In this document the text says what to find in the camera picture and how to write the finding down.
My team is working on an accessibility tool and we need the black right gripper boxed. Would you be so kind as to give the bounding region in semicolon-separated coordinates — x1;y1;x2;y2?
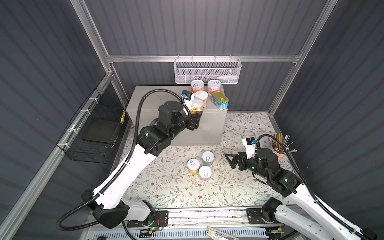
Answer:
225;149;269;181

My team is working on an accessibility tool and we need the teal can pull tab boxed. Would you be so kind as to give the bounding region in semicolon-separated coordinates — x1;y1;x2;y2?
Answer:
202;151;215;166

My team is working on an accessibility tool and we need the gold rectangular tin can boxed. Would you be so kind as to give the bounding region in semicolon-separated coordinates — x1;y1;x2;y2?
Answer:
212;91;229;110

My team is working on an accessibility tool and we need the orange can pull tab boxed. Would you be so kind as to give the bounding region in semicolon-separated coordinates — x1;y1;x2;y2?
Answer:
191;80;205;93

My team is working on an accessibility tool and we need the pink white can pull tab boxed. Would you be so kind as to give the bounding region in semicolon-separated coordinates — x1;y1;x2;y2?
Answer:
207;80;222;96

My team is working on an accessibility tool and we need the green orange can plastic lid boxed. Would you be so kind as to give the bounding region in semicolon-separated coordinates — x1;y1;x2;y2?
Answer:
191;98;205;115

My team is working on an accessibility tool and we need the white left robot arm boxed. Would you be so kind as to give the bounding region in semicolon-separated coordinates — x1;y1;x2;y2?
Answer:
56;89;202;231

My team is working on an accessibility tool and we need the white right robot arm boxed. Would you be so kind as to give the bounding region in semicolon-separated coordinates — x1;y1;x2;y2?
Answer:
225;135;378;240

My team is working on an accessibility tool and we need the yellow can pull tab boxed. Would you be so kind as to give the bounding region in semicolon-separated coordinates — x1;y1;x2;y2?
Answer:
187;159;200;175

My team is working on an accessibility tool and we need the pencils bundle in cup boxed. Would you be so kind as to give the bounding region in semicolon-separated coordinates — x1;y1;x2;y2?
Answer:
272;133;298;153

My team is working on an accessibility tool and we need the pink pencil cup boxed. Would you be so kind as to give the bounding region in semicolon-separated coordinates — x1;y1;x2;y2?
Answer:
270;147;285;160

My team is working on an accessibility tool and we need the grey metal cabinet box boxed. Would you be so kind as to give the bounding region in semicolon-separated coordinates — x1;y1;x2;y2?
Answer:
126;85;227;146

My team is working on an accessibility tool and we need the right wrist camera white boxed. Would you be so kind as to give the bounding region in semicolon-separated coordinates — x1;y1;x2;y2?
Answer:
242;137;258;159

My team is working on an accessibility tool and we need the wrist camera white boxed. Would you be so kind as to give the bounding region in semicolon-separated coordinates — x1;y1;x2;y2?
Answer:
242;137;258;159
181;90;195;110

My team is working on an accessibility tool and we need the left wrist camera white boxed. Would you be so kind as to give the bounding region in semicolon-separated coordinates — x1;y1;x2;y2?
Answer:
181;90;195;110

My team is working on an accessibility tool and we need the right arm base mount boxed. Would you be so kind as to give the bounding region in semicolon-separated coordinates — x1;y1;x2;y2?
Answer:
246;198;283;225

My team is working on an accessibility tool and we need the white wire mesh basket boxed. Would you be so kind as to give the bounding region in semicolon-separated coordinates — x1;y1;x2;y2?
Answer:
173;58;242;85

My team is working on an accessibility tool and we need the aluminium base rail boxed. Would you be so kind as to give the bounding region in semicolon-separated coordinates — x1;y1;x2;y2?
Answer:
80;205;325;232

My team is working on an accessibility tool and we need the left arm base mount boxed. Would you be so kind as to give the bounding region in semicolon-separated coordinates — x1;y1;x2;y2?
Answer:
126;210;169;228

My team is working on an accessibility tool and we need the black wire mesh basket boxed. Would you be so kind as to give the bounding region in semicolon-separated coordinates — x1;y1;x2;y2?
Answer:
57;90;128;164

